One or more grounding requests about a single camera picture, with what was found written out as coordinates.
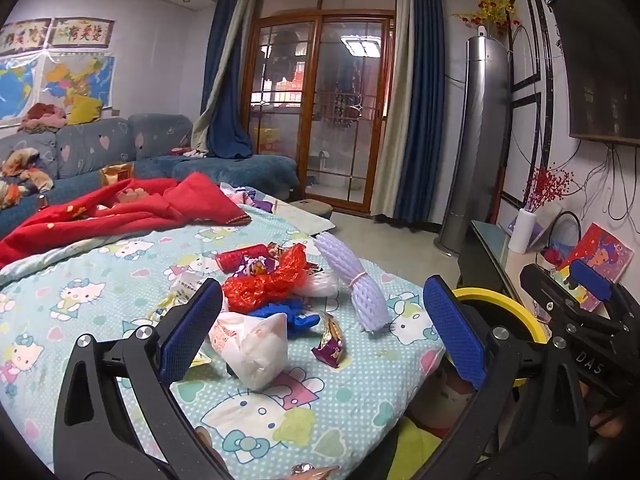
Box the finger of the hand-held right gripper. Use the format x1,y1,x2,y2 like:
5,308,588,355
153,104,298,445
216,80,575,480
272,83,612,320
519,263,633,337
570,258,617,305

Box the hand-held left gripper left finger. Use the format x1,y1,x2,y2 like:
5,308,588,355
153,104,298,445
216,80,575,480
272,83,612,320
52,277,236,480

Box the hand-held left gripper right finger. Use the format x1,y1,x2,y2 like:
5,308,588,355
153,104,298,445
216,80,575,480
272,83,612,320
415,275,589,480

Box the white printed packet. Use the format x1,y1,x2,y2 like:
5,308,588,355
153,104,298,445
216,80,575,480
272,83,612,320
167,267,226,311

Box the yellow-rimmed black trash bin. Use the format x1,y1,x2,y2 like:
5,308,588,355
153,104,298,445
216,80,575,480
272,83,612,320
417,287,548,438

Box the white plastic bag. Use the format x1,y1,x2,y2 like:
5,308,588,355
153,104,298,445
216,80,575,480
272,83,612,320
209,311,291,391

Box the red paper tube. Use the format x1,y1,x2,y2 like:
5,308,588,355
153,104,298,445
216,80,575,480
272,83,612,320
215,243,271,275

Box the red crinkled plastic wrap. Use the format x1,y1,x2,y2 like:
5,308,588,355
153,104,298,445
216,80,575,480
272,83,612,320
222,242,321,313

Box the blue foam sheet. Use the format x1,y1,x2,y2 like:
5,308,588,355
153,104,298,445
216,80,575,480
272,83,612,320
247,297,321,333

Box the lavender foam fruit net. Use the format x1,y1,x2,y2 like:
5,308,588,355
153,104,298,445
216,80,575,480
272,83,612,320
314,232,391,333

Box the purple gold candy wrapper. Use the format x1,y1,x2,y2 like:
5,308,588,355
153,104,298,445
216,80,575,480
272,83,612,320
311,311,347,368

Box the white foam fruit net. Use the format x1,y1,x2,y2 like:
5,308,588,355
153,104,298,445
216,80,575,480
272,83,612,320
295,262,341,297

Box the person's right hand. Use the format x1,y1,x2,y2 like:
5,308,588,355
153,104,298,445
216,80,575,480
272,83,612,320
590,405,626,438

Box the person's left hand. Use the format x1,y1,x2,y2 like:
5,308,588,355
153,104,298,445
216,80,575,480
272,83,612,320
195,426,231,480

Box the colourful painting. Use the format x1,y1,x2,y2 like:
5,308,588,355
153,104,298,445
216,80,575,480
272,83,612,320
555,222,633,311

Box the white cylindrical vase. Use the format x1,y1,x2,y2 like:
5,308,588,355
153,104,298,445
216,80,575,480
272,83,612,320
507,207,538,255

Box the glass-top television cabinet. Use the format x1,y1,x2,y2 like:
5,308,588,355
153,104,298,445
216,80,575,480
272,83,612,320
457,220,561,321

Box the cat print blanket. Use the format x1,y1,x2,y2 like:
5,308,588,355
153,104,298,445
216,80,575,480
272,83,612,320
0,200,446,480

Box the person's green clothing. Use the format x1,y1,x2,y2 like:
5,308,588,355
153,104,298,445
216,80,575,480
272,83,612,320
385,415,451,480

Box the red blanket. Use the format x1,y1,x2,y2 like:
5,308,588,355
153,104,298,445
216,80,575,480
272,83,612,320
0,171,251,268

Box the pink purple clothes pile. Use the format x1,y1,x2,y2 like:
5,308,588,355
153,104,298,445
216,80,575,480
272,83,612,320
220,182,276,213

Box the white-top coffee table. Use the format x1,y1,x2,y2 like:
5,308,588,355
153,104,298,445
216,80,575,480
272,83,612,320
272,199,335,233

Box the silver tower air conditioner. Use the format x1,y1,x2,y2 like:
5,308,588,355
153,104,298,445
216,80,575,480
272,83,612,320
434,35,513,258

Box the round brown stool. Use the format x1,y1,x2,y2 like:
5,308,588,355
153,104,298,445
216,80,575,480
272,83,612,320
290,199,333,216

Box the gold red gift box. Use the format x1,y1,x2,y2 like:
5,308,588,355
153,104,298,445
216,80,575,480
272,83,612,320
99,162,136,186

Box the yellow carton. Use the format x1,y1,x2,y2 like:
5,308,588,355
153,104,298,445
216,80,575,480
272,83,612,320
252,127,281,153

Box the blue heart print sofa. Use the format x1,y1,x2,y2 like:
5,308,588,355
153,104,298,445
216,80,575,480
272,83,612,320
0,114,300,238

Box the blue and beige curtain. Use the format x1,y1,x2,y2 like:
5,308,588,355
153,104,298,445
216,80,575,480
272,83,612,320
372,0,446,228
191,0,257,160

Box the patterned clothes pile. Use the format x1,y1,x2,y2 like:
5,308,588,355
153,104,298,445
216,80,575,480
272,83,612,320
0,147,56,211

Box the yellow pillow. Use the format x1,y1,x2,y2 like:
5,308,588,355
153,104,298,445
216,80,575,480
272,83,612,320
67,94,103,126

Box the wooden glass sliding door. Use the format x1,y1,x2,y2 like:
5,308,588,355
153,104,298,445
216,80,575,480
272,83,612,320
240,0,401,213

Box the red clothes pile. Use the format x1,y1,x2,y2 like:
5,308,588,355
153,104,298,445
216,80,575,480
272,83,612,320
22,102,68,133

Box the country map poster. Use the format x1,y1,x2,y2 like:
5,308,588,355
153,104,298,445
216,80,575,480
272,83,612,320
42,55,116,111

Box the yellow artificial flowers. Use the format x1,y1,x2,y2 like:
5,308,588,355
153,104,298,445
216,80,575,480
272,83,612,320
452,0,521,36

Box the world map poster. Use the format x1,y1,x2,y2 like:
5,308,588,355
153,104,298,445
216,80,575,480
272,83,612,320
0,57,41,126

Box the framed embroidery picture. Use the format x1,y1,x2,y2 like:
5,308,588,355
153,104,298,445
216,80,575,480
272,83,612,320
51,17,110,50
0,19,51,56

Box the black wire hoop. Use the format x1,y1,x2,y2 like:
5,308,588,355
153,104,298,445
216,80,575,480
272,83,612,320
542,210,583,261

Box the hanging black cables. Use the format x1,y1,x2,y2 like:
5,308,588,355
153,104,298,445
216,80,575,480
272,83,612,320
575,142,640,221

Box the wall television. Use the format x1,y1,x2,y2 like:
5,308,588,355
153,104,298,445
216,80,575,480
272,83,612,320
547,0,640,148

